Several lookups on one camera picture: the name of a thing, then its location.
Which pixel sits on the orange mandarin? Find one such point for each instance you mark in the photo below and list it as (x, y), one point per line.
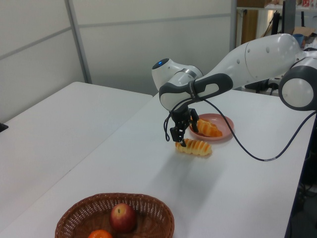
(100, 234)

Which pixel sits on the brown woven basket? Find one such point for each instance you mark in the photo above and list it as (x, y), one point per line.
(79, 220)

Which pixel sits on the pink plate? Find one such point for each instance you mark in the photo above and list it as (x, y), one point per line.
(210, 116)

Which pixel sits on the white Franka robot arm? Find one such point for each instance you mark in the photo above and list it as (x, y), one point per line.
(260, 54)

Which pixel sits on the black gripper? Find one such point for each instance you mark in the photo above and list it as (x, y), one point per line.
(182, 116)

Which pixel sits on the orange striped bread roll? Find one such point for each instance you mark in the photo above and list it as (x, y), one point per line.
(195, 147)

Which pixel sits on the black power unit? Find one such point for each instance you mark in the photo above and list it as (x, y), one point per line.
(257, 86)

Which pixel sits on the braided golden bread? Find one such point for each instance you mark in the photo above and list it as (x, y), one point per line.
(209, 130)

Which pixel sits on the blue cup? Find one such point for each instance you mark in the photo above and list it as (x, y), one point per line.
(299, 38)

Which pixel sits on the black monitor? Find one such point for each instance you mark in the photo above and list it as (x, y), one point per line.
(288, 15)

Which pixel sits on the red apple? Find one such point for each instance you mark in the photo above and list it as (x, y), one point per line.
(122, 218)

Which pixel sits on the grey partition post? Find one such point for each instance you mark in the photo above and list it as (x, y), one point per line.
(233, 19)
(76, 37)

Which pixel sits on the brown cabinet panel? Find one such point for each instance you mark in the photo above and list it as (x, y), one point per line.
(248, 24)

